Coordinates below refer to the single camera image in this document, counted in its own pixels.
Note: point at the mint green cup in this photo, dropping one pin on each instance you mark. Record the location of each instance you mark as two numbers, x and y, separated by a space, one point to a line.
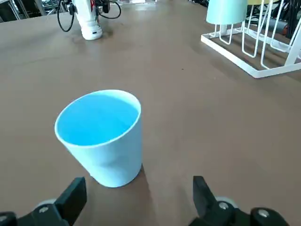
225 11

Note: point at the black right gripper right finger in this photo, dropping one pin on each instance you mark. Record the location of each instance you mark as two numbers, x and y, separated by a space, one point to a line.
211 212

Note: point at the blue ceramic cup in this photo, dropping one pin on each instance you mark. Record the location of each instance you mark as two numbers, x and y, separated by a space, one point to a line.
101 122

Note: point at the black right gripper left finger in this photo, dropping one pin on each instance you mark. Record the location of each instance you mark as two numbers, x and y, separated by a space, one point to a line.
58 209

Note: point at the yellow cup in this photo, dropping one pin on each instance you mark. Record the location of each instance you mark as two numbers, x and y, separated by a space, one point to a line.
255 2

